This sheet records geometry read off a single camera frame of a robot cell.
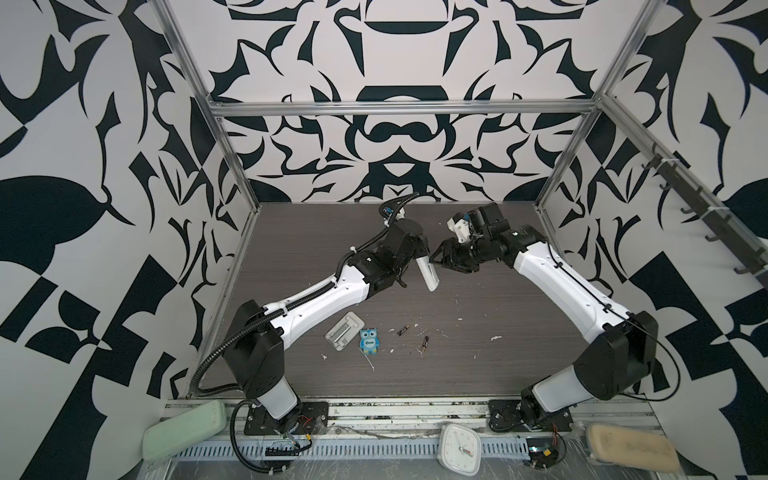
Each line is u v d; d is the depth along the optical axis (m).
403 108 0.89
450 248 0.70
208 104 0.89
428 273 0.78
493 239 0.59
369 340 0.85
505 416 0.74
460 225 0.75
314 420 0.74
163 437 0.69
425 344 0.85
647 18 0.74
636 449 0.67
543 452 0.71
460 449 0.67
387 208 0.64
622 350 0.42
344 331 0.86
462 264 0.70
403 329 0.89
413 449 0.65
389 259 0.59
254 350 0.42
